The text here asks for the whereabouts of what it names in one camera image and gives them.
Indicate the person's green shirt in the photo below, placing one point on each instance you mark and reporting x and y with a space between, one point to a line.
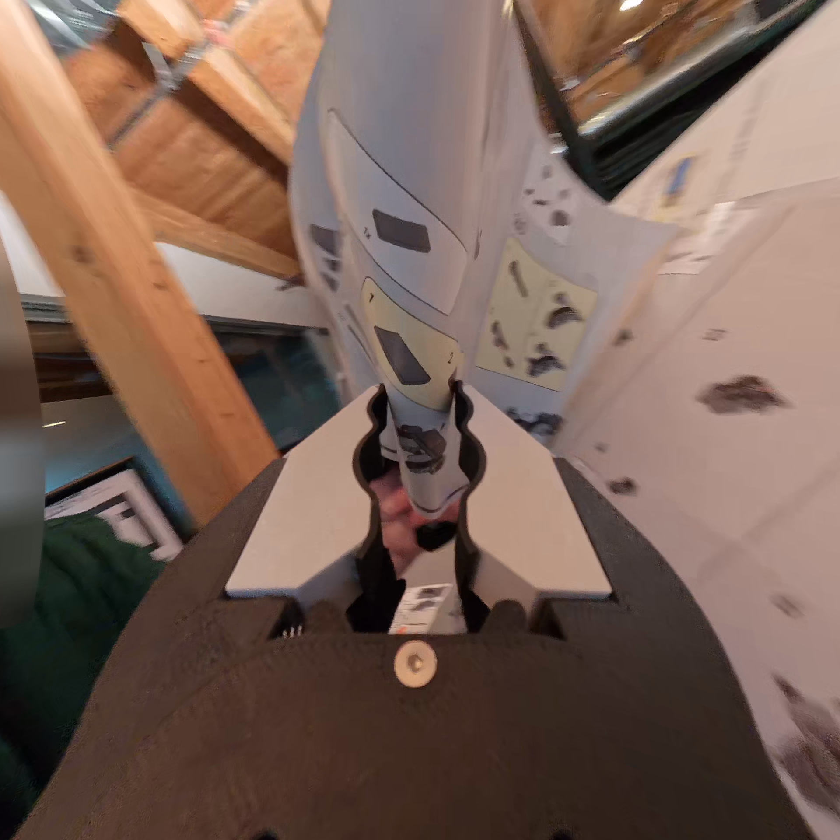
65 623

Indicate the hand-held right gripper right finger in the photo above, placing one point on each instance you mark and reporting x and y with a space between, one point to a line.
531 525

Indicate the white framed sign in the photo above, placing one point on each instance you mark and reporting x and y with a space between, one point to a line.
131 512

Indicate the lego instruction booklet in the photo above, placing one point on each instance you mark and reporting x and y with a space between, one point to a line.
394 164

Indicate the wooden beam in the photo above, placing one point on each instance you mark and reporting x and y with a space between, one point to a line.
131 295

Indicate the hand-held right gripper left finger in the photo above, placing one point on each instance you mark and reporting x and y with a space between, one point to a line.
295 525

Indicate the person's left hand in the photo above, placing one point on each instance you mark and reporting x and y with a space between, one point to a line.
397 512

